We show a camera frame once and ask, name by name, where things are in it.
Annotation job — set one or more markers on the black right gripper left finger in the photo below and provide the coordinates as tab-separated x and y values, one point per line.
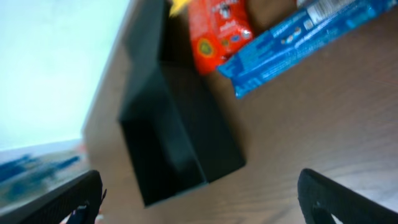
78	200

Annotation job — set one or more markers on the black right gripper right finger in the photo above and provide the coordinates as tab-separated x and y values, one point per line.
322	199

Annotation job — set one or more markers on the blue Oreo cookie pack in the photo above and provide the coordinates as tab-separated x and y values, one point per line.
307	30

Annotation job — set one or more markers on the red snack bag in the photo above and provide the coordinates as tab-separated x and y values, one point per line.
218	29

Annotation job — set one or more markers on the yellow snack bag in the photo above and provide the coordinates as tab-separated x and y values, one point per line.
177	6

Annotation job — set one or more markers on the dark green open box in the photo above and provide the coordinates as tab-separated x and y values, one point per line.
177	137

